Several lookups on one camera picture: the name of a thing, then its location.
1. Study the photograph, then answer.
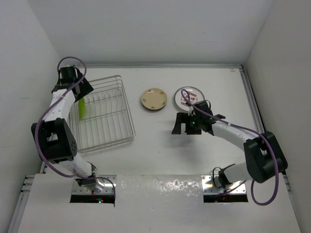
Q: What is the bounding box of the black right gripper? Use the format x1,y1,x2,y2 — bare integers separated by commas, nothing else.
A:
172,112,202,134

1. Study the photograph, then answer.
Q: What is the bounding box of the large white plate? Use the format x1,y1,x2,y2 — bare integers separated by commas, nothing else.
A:
173,86,205,112

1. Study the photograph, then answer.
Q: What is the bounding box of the lime green plate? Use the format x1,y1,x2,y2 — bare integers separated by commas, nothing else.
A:
78,98,86,120

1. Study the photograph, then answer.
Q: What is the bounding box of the beige plate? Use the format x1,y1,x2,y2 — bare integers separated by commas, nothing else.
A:
140,88,168,111

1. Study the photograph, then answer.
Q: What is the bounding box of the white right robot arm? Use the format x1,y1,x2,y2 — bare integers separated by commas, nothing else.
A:
172,100,288,188

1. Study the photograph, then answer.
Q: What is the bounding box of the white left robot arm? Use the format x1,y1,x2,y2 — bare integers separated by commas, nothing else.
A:
31,66,98,193

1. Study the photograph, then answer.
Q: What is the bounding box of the metal wire dish rack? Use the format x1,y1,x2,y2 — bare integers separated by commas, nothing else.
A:
68,75,136,154

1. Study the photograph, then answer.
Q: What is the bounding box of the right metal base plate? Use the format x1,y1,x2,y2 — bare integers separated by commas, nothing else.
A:
201,174,246,195

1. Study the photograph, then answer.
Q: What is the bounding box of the metal base plate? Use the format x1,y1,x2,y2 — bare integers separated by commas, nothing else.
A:
72,175,116,195
201,174,246,195

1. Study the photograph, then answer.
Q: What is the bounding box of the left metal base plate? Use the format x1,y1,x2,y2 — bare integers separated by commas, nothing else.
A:
72,175,116,195

